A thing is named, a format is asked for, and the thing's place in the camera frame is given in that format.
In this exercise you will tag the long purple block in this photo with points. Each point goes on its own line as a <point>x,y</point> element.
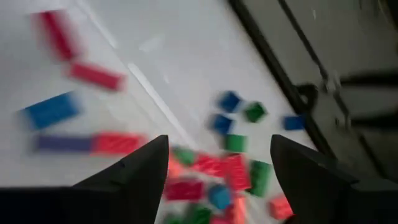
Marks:
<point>63,143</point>

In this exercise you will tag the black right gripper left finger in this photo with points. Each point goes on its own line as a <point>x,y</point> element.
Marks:
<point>136,186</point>

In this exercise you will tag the small blue block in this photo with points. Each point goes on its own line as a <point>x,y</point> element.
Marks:
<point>221,124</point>
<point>229,101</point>
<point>219,196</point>
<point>293,122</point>

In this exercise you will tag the black clamp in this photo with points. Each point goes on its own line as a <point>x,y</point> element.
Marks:
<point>308,93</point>

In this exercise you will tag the red block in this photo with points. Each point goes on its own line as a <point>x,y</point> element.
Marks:
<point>57,34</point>
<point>183,189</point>
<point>96,76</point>

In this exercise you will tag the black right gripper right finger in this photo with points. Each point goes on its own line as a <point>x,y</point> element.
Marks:
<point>308,180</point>

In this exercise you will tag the small green block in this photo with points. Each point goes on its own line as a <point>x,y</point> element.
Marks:
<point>235,143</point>
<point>185,155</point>
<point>255,112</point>

